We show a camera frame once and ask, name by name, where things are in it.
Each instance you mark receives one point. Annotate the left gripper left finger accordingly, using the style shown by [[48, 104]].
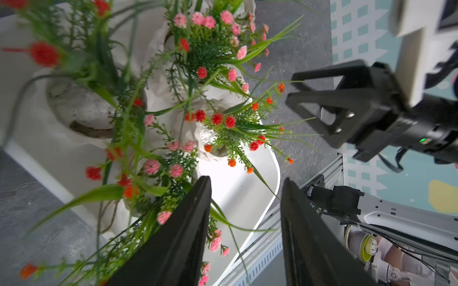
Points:
[[174, 255]]

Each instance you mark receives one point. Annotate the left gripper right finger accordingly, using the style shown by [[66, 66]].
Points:
[[313, 255]]

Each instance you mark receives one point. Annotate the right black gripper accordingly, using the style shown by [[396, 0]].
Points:
[[369, 119]]

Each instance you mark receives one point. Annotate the white plastic storage tray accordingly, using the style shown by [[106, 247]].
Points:
[[57, 157]]

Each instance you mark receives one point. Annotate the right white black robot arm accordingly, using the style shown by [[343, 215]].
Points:
[[434, 234]]

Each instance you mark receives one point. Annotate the aluminium mounting rail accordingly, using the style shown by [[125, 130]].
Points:
[[262, 262]]

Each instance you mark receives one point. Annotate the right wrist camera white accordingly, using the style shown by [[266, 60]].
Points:
[[425, 42]]

